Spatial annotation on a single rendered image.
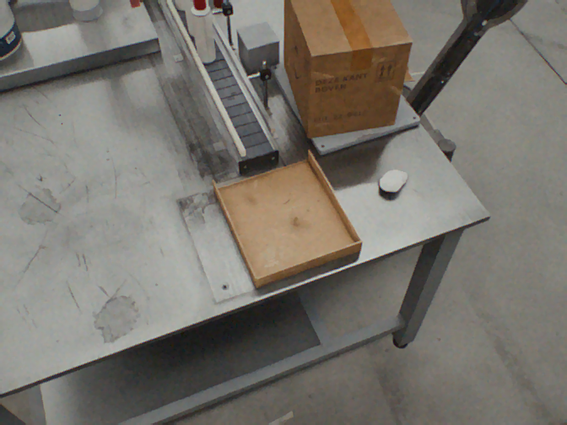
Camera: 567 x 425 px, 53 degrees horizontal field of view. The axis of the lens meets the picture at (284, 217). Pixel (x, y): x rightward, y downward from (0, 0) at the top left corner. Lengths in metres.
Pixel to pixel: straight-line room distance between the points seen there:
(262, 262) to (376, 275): 1.03
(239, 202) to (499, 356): 1.21
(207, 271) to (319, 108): 0.49
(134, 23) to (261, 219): 0.81
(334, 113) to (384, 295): 0.96
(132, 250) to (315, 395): 0.95
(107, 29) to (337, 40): 0.79
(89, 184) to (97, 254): 0.21
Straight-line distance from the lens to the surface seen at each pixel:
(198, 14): 1.61
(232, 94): 1.60
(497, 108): 3.01
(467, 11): 2.03
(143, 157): 1.55
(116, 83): 1.77
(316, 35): 1.39
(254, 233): 1.35
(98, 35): 1.87
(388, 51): 1.40
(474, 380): 2.18
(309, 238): 1.35
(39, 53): 1.87
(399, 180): 1.44
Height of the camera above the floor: 1.96
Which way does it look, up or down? 55 degrees down
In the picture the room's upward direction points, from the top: straight up
